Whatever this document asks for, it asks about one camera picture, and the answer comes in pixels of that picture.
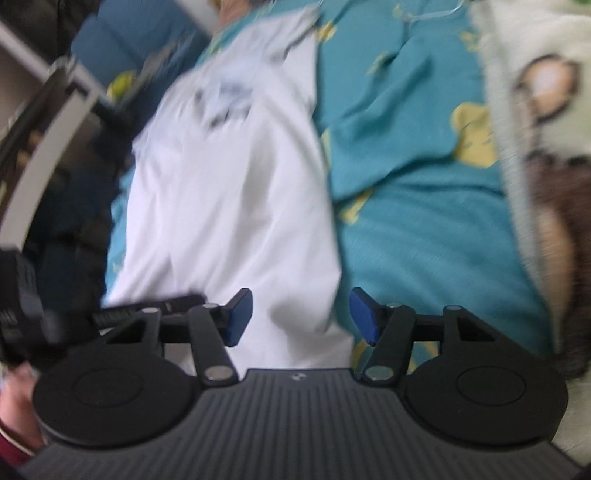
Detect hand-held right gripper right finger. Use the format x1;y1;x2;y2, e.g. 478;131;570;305
349;287;513;385

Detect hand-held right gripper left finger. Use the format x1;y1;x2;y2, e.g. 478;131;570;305
99;288;254;387

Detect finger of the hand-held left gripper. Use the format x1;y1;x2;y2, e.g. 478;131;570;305
91;294;207;329

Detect white sweatshirt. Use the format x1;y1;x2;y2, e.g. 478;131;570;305
106;9;357;376

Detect person's left hand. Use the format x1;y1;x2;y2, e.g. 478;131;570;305
0;364;48;455

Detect teal printed bed sheet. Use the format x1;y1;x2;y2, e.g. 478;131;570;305
104;0;557;376

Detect dark table with white edge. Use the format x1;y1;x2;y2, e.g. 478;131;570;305
0;0;139;252

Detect yellow-green plush toy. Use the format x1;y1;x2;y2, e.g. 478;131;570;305
107;71;136;101

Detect green fleece printed blanket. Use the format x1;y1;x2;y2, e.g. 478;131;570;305
467;0;591;468

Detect blue covered chair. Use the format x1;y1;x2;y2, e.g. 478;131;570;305
69;0;214;117

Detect white charging cable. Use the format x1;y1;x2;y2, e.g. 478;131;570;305
392;0;468;23

